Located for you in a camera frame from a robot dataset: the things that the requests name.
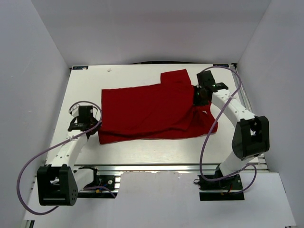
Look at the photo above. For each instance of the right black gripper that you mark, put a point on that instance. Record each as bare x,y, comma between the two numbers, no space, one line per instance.
196,102

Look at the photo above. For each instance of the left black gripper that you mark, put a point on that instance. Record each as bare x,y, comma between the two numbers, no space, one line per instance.
95,129

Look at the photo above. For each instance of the red t-shirt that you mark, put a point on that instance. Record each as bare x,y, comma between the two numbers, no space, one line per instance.
160,111

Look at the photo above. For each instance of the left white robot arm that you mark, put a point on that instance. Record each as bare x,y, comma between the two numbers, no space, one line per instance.
59,182

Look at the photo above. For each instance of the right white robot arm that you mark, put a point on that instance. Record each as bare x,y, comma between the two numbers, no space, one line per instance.
251,135

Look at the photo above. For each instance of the right blue table label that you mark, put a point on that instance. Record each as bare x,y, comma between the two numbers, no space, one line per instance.
222,65

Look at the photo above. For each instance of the blue table label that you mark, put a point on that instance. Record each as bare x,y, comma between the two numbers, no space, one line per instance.
79,67
222,65

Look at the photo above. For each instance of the left blue table label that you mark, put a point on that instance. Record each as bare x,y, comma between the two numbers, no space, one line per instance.
79,67

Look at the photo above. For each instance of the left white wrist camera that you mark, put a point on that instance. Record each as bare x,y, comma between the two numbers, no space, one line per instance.
74,109

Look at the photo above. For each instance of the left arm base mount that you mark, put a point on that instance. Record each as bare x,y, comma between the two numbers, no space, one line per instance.
95,184

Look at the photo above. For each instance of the aluminium front rail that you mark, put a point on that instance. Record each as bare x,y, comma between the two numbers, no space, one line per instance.
260,167

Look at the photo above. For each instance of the aluminium rail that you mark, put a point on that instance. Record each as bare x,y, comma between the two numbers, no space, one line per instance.
260,167
245,102

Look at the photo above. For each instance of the aluminium right side rail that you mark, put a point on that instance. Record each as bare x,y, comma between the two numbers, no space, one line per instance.
245,102

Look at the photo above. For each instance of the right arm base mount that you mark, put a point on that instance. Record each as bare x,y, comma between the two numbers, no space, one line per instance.
223,190

